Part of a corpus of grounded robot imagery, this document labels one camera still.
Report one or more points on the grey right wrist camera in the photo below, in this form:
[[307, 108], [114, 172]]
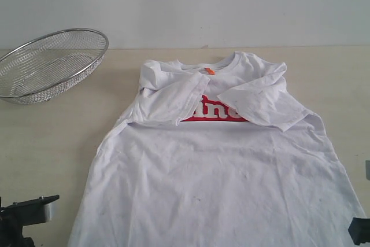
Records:
[[367, 169]]

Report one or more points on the orange paper tag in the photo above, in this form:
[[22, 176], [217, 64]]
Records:
[[209, 71]]

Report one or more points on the white t-shirt red Chinese logo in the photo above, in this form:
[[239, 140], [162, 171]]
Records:
[[230, 159]]

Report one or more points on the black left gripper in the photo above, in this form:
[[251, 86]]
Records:
[[12, 234]]

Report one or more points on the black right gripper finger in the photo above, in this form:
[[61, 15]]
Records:
[[359, 230]]

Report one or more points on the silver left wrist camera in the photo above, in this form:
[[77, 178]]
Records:
[[31, 212]]

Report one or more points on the metal wire mesh basket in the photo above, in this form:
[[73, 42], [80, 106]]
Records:
[[45, 67]]

